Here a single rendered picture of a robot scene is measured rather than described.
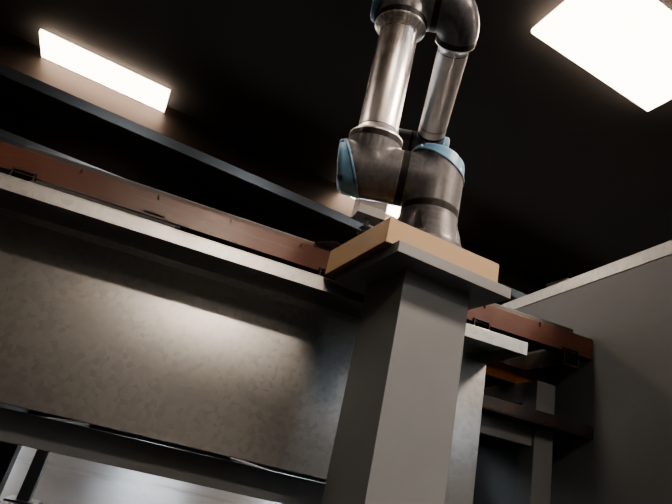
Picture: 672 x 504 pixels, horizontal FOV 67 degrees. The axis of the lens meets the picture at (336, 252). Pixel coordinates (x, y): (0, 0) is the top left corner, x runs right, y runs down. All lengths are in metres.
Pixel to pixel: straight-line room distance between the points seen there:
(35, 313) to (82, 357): 0.13
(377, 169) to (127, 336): 0.62
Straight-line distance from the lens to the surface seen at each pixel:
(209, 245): 1.03
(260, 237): 1.27
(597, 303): 1.69
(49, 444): 1.25
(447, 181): 1.01
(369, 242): 0.90
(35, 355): 1.17
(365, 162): 1.01
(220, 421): 1.14
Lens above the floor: 0.32
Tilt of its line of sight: 23 degrees up
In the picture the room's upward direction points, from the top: 14 degrees clockwise
